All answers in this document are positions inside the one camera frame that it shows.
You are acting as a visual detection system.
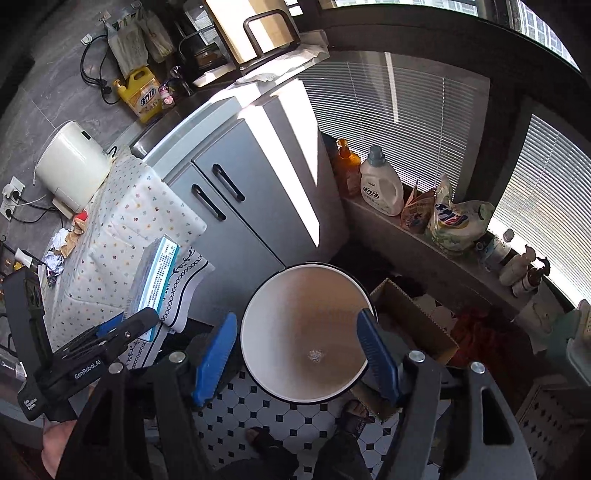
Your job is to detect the white laundry detergent bottle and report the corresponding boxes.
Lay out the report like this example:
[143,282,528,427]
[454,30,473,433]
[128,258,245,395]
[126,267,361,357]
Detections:
[361,145,404,217]

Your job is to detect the black dish rack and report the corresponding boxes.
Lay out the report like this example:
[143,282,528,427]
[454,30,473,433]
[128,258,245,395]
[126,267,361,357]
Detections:
[174,1,235,88]

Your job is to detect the green white refill pouch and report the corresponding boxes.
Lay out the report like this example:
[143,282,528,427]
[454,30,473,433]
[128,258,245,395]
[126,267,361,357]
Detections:
[427,175,495,254]

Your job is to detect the white round trash bin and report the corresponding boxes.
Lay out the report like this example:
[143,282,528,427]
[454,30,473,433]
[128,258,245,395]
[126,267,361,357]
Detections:
[240,263,376,405]

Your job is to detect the person's left hand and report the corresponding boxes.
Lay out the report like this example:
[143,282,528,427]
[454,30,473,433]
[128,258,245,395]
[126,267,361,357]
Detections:
[41,420,77,478]

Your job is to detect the hanging plastic bags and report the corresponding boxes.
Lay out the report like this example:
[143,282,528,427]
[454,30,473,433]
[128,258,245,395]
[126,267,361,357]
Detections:
[105,7,175,79]

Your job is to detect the blue cardboard box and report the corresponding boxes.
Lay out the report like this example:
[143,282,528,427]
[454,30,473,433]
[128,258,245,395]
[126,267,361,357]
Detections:
[124,236,180,318]

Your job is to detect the white charger cable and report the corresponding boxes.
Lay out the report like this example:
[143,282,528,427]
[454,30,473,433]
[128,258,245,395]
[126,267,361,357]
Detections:
[4,126,70,209]

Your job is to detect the wooden cutting board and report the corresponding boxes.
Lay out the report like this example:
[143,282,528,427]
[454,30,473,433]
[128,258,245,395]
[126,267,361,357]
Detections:
[204,0,301,70]

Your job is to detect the orange pump bottle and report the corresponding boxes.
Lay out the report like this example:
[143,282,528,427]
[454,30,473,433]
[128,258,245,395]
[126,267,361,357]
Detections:
[332,138,361,198]

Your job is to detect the wall power socket panel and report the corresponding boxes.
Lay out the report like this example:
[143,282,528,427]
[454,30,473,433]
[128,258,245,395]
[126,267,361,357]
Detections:
[0,176,25,221]

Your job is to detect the white air fryer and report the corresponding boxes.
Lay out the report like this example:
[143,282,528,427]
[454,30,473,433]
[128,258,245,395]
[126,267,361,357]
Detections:
[34,120,113,219]

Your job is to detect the black power cable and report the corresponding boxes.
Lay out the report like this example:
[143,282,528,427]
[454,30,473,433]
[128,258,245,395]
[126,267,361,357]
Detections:
[8,191,66,229]

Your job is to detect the small pink figurine bottle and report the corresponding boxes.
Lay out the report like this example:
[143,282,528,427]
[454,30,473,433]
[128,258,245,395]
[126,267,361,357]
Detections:
[158,84,175,109]

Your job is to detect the floral white tablecloth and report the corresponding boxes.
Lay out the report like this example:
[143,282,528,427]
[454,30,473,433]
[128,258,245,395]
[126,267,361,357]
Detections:
[41,154,206,350]

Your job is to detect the yellow detergent jug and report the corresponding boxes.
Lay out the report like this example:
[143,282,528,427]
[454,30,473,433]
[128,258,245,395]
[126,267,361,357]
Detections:
[113,66,162,124]

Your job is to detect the coiled black cable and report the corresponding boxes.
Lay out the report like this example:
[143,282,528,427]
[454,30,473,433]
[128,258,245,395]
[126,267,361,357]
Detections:
[79,34,122,106]

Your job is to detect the white paper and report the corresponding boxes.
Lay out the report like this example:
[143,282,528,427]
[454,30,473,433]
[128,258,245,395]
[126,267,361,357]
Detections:
[42,228,69,277]

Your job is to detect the small foil ball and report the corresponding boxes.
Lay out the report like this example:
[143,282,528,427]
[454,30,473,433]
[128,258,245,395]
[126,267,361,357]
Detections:
[308,350,325,363]

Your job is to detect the brown paper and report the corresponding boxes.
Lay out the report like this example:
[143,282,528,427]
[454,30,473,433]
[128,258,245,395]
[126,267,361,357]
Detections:
[59,221,87,258]

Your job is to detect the dark pump bottle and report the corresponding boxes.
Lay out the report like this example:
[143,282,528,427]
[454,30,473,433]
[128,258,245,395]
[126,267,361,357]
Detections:
[511,257,551,298]

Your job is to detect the brown cardboard box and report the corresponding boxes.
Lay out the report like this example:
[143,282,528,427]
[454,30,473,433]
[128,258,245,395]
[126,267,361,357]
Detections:
[351,279,459,422]

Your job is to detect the steel kitchen sink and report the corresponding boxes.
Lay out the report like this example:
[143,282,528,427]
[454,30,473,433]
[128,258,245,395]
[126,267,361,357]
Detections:
[129,97,217,159]

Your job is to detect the white dispenser bottle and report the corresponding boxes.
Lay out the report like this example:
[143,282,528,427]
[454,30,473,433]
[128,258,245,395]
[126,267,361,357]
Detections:
[498,246,536,287]

